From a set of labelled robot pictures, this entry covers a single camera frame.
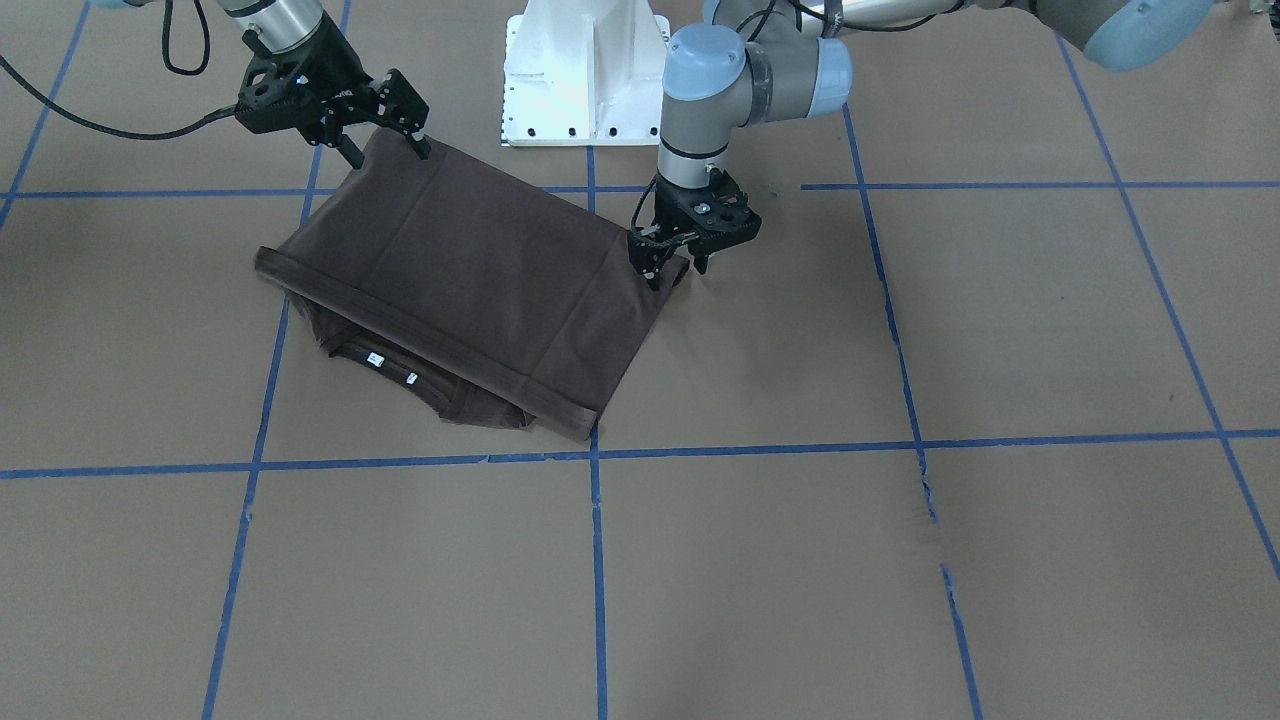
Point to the dark brown t-shirt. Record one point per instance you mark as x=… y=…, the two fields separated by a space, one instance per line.
x=496 y=303

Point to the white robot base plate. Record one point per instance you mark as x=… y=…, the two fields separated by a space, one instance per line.
x=584 y=73

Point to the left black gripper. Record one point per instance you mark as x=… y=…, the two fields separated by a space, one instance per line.
x=668 y=213

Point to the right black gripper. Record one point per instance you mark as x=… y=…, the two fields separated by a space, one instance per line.
x=327 y=72

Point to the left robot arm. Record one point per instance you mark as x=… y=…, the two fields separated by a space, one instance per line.
x=755 y=62

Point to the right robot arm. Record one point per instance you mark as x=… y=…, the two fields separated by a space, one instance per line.
x=286 y=25

